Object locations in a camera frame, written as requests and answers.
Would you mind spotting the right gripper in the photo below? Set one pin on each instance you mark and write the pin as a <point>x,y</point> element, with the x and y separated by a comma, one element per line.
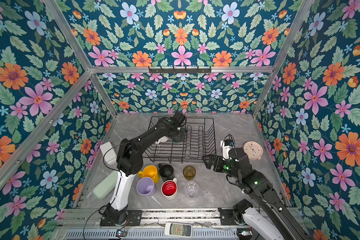
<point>219,160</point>

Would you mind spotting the green mug cream inside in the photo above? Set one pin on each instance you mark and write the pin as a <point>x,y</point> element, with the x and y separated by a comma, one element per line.
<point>180,137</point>

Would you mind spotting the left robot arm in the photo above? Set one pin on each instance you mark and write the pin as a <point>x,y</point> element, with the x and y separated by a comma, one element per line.
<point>129,161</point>

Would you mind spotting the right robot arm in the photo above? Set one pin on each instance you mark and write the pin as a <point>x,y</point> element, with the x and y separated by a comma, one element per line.
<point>281,224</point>

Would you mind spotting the amber glass cup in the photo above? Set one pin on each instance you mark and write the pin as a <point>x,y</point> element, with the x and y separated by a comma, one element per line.
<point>189,173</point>

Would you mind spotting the clear glass cup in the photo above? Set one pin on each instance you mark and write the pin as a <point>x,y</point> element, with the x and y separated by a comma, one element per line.
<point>191,190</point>

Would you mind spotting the black mug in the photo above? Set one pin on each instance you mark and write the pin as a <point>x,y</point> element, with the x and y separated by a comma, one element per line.
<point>166,172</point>

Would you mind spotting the red inside white mug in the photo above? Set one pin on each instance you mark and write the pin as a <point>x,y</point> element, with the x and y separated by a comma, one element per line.
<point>170,189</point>

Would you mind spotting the yellow mug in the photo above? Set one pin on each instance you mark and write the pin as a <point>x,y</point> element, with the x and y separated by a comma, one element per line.
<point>150,171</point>

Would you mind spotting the lilac cup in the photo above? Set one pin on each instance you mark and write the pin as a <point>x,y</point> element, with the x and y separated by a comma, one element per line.
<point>146,187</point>

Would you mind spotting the white remote control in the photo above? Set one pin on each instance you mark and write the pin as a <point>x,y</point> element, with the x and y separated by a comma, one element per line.
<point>178,230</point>

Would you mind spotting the white rectangular box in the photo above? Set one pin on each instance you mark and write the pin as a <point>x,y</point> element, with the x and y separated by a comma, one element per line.
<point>109,155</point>

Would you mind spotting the pale green case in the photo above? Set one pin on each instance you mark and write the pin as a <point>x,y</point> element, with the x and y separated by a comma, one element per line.
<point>106,186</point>

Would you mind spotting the black wire dish rack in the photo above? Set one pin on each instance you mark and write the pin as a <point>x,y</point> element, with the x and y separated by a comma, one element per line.
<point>198,140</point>

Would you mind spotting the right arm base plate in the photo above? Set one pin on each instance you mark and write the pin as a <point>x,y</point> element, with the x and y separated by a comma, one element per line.
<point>227,217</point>

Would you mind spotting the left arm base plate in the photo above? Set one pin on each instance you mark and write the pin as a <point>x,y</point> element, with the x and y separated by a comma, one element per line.
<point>111,218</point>

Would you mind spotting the black hook rail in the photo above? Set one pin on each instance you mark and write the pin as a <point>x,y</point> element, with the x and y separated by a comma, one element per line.
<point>179,70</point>

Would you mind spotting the aluminium frame post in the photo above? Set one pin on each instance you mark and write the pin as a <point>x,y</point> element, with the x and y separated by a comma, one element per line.
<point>66,30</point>

